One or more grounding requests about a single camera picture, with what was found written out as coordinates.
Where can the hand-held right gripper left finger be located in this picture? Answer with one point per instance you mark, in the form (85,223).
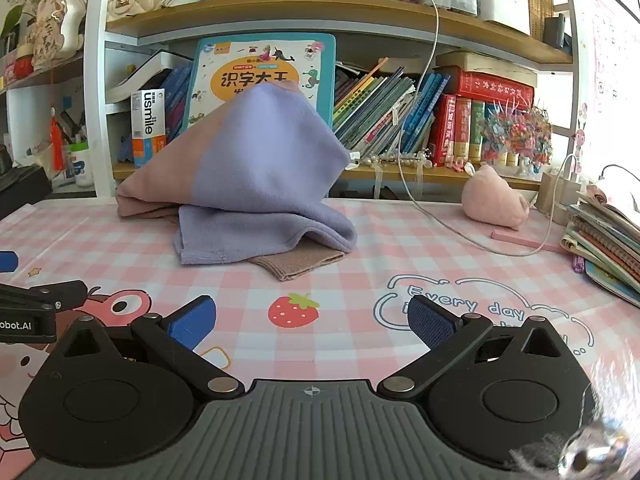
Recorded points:
(192,322)

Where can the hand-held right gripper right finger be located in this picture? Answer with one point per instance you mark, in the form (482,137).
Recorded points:
(432,322)

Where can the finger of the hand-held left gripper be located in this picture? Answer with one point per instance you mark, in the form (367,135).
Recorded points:
(60,294)
(7,262)

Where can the purple and pink sweater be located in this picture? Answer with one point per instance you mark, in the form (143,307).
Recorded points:
(260,160)

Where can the black case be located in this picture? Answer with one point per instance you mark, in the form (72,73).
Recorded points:
(22,190)

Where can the pink pen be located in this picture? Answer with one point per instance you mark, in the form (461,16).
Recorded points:
(520,239)

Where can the white tub with green lid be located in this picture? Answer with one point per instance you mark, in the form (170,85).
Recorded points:
(82,167)

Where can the red tassel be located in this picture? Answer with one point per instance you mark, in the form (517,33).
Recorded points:
(57,145)

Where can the pink plush toy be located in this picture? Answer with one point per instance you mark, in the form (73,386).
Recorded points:
(492,200)

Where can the beige box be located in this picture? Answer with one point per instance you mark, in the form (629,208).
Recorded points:
(557,200)

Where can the stack of notebooks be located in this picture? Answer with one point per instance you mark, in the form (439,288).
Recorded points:
(605,250)

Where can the white and orange toothpaste box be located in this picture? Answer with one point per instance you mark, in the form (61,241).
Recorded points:
(147,125)

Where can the red ceramic jar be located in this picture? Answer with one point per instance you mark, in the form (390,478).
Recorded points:
(23,67)

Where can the colourful flower ornament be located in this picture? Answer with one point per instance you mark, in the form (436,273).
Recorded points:
(515,135)

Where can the row of thin children's books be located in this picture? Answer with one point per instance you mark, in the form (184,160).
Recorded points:
(385,110)

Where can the white and wood bookshelf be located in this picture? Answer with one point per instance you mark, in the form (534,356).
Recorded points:
(95,60)

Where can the thick open white book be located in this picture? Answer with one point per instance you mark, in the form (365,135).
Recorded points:
(150,67)

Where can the floral hanging ornament plaque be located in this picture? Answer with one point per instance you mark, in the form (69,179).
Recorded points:
(52,25)

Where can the thick red dictionary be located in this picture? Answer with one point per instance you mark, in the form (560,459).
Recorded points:
(495,87)

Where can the teal children's picture book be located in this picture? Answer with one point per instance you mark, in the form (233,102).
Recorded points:
(260,60)

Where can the white storage box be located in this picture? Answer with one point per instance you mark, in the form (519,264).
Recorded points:
(502,2)

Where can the wall poster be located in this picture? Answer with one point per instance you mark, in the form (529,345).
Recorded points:
(617,50)

